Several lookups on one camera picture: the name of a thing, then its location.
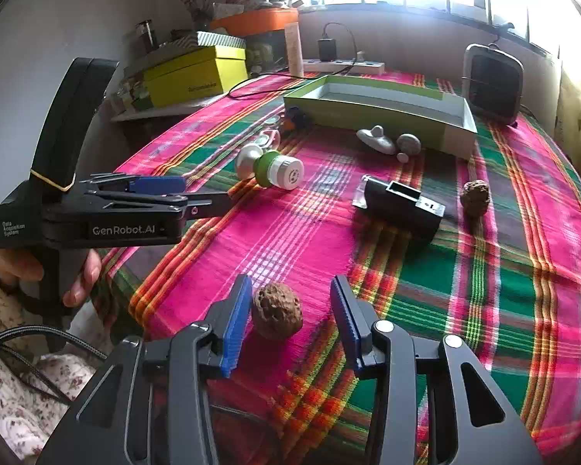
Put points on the person's left hand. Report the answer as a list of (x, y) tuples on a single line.
[(82, 281)]

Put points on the orange storage box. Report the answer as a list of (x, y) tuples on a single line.
[(251, 20)]

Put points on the grey desktop heater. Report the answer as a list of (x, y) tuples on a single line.
[(494, 80)]

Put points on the clear storage container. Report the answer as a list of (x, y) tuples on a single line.
[(266, 51)]

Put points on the glass jar with dark lid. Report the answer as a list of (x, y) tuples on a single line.
[(145, 34)]

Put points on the pale cream tube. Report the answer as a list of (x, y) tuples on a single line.
[(295, 48)]

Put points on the green and white massager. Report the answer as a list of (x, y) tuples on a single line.
[(259, 164)]

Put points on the pale paper box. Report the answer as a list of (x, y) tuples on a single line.
[(227, 9)]

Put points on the person's left forearm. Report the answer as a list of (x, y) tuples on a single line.
[(9, 397)]

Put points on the blue knitted toy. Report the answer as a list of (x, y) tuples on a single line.
[(296, 118)]

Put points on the green and white box tray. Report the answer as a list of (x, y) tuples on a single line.
[(368, 109)]

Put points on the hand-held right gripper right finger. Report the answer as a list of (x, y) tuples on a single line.
[(346, 324)]

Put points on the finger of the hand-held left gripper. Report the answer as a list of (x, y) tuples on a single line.
[(157, 185), (198, 206)]

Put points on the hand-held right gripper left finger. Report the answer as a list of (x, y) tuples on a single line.
[(236, 329)]

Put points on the round pitted brown walnut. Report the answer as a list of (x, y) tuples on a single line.
[(276, 317)]

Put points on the white shelf board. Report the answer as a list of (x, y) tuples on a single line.
[(164, 111)]

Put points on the white power strip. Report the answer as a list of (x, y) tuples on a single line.
[(348, 65)]

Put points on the yellow cardboard box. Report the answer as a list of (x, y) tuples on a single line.
[(193, 75)]

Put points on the white mushroom shaped hook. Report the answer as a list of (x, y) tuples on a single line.
[(409, 143)]

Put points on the white panda face hook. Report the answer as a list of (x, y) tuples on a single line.
[(375, 140)]

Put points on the lumpy wrinkled brown walnut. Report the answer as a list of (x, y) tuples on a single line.
[(475, 197)]

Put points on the striped box lid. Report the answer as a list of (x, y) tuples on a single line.
[(220, 38)]

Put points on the black rectangular device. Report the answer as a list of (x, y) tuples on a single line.
[(399, 210)]

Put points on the black charger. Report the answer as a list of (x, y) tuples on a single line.
[(327, 48)]

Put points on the white round cap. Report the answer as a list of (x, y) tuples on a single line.
[(290, 172)]

